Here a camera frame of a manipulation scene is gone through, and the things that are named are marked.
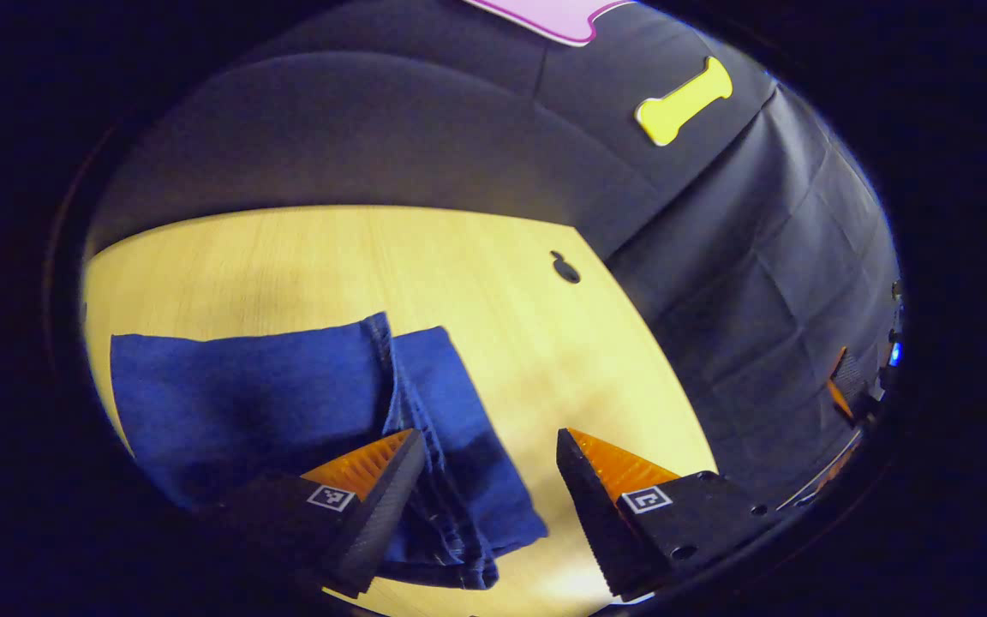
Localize blue denim jeans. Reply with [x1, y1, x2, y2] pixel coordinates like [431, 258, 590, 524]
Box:
[110, 312, 550, 592]

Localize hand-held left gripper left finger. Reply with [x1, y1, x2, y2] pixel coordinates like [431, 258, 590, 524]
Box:
[198, 428, 428, 600]

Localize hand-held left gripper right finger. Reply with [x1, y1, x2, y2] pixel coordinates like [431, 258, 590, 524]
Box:
[555, 427, 792, 603]

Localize black backdrop cloth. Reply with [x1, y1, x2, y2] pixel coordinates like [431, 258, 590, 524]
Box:
[85, 0, 903, 515]

